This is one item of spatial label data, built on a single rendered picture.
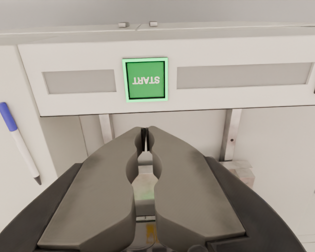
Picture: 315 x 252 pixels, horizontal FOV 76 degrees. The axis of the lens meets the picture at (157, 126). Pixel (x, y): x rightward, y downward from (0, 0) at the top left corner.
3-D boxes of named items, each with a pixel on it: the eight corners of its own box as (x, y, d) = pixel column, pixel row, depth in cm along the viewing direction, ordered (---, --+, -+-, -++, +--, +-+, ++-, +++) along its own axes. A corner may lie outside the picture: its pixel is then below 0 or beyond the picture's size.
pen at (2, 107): (42, 186, 32) (2, 104, 25) (35, 187, 32) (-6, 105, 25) (45, 182, 33) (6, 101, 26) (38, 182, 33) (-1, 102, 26)
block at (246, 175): (243, 194, 48) (249, 204, 46) (229, 195, 48) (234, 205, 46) (249, 168, 45) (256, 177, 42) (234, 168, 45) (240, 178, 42)
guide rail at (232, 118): (214, 235, 65) (216, 245, 62) (207, 236, 65) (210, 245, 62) (239, 83, 42) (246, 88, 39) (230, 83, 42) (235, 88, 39)
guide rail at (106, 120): (130, 240, 64) (129, 250, 62) (123, 241, 64) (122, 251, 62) (108, 88, 41) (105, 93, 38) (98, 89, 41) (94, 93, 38)
